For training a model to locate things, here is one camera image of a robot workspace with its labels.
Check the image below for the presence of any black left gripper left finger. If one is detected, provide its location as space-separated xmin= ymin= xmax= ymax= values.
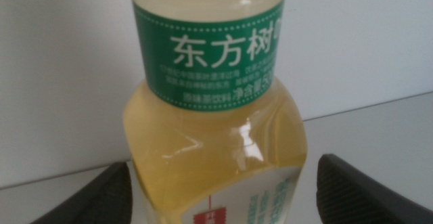
xmin=29 ymin=162 xmax=133 ymax=224

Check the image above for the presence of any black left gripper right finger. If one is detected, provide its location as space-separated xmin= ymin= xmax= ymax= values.
xmin=315 ymin=153 xmax=433 ymax=224

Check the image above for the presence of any yellow tea bottle green label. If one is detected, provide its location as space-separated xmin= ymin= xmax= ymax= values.
xmin=122 ymin=0 xmax=308 ymax=224

